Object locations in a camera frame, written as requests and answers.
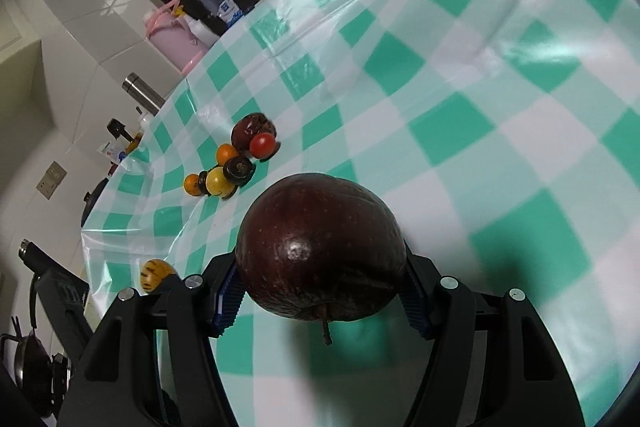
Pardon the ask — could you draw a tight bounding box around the white printed packet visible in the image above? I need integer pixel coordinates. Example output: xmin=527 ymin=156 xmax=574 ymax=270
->
xmin=97 ymin=142 xmax=126 ymax=165

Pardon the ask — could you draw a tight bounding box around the large dark red apple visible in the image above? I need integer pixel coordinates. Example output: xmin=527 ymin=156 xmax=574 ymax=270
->
xmin=235 ymin=173 xmax=408 ymax=348

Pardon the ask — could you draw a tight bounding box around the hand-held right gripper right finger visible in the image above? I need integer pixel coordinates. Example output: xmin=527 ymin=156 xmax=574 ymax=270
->
xmin=400 ymin=239 xmax=586 ymax=427

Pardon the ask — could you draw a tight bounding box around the steel thermos flask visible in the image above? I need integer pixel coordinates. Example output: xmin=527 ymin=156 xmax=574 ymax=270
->
xmin=122 ymin=73 xmax=166 ymax=114

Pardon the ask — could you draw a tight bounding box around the black pot lid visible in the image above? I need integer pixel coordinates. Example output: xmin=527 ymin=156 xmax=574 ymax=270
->
xmin=81 ymin=177 xmax=111 ymax=228

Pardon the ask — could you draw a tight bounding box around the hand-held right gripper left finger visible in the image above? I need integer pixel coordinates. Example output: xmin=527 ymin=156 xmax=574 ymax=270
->
xmin=57 ymin=252 xmax=251 ymax=427

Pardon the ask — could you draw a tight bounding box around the blue white packet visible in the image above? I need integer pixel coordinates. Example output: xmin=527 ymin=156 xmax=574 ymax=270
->
xmin=217 ymin=0 xmax=243 ymax=25

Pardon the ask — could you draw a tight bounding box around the striped yellow pepino melon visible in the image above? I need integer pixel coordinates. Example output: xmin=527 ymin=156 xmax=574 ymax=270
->
xmin=139 ymin=259 xmax=178 ymax=295

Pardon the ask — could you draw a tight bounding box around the wall socket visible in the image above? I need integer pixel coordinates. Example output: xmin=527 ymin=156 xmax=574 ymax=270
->
xmin=36 ymin=161 xmax=68 ymax=200

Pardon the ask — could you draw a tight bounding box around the dark brown round fruit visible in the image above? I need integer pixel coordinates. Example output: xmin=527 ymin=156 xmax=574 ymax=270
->
xmin=223 ymin=156 xmax=255 ymax=184

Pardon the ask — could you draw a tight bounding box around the black capped sauce bottle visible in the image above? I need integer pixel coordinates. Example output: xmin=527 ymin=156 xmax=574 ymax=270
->
xmin=106 ymin=118 xmax=143 ymax=152

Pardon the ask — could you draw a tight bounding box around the pink jug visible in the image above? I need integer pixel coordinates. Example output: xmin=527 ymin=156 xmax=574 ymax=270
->
xmin=145 ymin=0 xmax=213 ymax=75

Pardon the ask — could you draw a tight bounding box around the green checked tablecloth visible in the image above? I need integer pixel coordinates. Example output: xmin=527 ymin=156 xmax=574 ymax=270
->
xmin=80 ymin=0 xmax=640 ymax=427

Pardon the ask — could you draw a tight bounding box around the red tomato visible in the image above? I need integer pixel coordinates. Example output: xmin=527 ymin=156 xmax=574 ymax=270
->
xmin=249 ymin=133 xmax=277 ymax=160

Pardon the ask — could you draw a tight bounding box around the yellow green round fruit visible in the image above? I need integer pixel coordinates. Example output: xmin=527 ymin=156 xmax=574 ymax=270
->
xmin=205 ymin=166 xmax=236 ymax=198

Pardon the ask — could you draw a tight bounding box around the black wok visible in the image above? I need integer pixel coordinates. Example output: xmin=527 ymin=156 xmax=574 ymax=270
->
xmin=0 ymin=314 xmax=56 ymax=418

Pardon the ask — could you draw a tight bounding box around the wrinkled dark red fruit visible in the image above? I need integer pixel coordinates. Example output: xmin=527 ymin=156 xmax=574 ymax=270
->
xmin=231 ymin=113 xmax=277 ymax=152

